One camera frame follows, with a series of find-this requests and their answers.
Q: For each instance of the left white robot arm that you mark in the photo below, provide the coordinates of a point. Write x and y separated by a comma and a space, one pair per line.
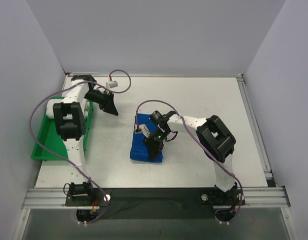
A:
69, 115

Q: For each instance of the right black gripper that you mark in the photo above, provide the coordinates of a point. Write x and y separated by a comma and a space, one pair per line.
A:
152, 145

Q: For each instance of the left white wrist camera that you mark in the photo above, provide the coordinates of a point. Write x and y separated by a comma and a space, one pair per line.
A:
111, 83

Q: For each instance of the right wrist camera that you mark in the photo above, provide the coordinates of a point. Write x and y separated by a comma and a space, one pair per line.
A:
138, 130

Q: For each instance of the aluminium right rail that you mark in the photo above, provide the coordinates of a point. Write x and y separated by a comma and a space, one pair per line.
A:
256, 132

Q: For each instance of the green plastic tray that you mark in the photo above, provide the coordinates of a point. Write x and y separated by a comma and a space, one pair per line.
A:
51, 146

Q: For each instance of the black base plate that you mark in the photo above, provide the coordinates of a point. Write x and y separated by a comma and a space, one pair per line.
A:
157, 204

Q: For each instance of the rolled white towel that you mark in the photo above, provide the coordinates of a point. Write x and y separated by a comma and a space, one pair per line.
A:
85, 105

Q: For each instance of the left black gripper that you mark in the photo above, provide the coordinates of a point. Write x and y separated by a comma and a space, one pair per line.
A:
106, 100

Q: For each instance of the blue towel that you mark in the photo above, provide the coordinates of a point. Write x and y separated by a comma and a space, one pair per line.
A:
138, 150

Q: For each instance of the aluminium rail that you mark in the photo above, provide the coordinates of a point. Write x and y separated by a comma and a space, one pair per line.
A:
54, 198
256, 132

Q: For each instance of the aluminium front rail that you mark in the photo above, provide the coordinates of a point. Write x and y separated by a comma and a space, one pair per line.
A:
54, 198

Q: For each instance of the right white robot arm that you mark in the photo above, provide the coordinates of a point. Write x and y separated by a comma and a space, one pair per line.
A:
211, 133

